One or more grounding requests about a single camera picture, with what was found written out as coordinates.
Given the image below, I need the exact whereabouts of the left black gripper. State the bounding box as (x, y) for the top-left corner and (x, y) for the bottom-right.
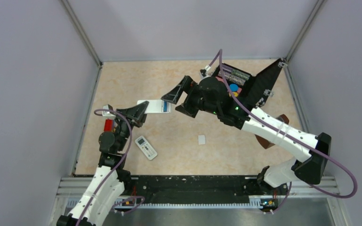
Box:
(115, 101), (151, 151)

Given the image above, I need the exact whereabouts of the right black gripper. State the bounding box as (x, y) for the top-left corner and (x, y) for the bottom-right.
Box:
(162, 76), (220, 118)

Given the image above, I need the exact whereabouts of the white battery cover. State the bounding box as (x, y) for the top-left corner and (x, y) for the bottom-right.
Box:
(198, 135), (206, 145)

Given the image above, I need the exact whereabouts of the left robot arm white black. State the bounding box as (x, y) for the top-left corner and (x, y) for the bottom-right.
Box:
(56, 101), (149, 226)

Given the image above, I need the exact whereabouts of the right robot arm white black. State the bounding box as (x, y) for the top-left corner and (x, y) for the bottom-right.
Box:
(161, 76), (331, 194)

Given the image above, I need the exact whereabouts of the white remote control with screen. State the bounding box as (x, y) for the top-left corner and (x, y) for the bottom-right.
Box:
(135, 136), (158, 161)

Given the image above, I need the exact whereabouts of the blue dealer chip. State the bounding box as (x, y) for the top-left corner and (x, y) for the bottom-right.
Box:
(229, 84), (239, 92)

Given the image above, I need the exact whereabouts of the black poker chip case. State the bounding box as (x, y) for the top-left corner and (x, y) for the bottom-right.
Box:
(222, 58), (286, 108)

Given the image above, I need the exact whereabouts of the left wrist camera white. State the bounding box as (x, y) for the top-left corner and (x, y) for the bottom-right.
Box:
(101, 104), (115, 117)

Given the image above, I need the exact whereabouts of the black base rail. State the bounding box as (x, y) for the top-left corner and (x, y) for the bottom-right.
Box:
(122, 175), (288, 204)

